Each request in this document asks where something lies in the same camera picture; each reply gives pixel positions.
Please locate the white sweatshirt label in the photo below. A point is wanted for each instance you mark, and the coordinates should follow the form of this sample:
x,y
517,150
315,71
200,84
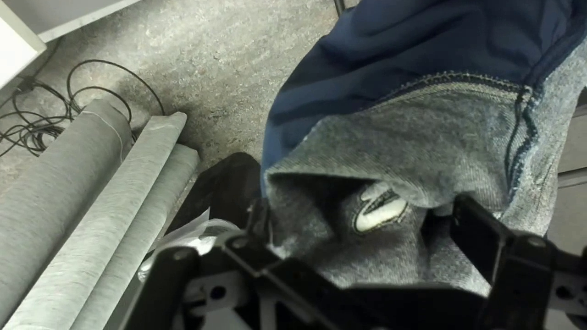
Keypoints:
x,y
378,205

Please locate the grey rolled carpet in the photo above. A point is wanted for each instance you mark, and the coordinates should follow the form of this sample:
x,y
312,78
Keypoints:
x,y
47,198

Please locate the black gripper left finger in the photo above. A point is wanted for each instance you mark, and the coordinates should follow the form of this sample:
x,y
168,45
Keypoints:
x,y
216,289

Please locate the blue grey hooded sweatshirt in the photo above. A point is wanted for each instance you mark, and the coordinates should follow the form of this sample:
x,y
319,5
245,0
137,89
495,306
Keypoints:
x,y
436,99

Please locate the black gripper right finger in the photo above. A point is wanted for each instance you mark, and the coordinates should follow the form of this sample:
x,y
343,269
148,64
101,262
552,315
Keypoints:
x,y
528,275

